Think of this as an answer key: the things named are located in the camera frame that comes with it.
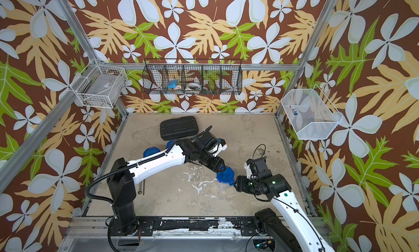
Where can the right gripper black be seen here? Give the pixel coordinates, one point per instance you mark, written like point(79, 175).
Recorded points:
point(240, 184)

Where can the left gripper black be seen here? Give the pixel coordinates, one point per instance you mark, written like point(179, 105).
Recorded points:
point(217, 164)

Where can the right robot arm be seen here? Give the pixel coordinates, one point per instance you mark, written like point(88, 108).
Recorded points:
point(299, 235)

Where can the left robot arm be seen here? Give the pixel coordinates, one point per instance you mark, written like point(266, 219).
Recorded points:
point(127, 174)

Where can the black plastic tool case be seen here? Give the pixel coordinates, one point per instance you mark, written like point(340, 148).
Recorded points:
point(178, 128)

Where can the white tape roll in basket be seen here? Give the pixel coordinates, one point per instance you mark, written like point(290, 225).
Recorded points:
point(193, 87)

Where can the blue tape roll in basket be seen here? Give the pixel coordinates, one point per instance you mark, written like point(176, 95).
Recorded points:
point(172, 84)

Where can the white mesh basket right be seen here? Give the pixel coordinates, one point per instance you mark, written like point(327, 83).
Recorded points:
point(311, 113)

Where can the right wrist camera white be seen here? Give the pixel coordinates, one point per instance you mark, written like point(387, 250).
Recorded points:
point(248, 170)

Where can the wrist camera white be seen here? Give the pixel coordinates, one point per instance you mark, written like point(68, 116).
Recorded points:
point(221, 146)
point(248, 170)

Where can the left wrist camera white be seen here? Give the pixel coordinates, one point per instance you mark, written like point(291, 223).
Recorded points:
point(221, 146)

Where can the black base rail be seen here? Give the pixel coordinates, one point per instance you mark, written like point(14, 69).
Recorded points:
point(149, 226)

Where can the black wire basket back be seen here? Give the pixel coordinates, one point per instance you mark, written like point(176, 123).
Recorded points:
point(216, 77)

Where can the white wire basket left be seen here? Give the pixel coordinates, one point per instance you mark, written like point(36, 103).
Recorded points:
point(101, 86)

